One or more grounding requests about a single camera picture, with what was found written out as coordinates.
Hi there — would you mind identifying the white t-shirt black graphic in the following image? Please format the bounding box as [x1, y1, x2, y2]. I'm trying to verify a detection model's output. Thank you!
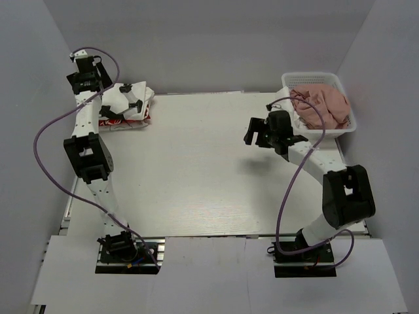
[99, 81, 155, 125]

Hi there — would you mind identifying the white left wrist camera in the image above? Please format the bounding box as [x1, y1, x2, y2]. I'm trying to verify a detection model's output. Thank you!
[69, 49, 89, 63]

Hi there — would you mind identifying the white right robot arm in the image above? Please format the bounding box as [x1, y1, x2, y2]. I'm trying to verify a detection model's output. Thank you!
[244, 111, 376, 256]

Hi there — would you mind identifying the white plastic basket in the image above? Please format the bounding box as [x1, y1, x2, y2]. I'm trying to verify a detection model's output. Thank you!
[282, 71, 357, 139]

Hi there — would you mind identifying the pink t-shirt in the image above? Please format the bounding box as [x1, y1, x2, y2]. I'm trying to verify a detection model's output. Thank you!
[290, 84, 350, 130]

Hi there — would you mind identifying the folded red coca-cola t-shirt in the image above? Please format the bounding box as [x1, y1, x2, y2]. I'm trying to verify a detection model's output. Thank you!
[99, 105, 151, 131]

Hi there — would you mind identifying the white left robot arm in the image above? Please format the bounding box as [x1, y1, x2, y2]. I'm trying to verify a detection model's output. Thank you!
[64, 51, 136, 259]

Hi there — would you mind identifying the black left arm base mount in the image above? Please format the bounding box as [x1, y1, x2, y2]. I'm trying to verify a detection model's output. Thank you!
[95, 235, 165, 275]

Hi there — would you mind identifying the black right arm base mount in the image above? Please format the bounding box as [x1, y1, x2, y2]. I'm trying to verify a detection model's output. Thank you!
[266, 241, 337, 279]

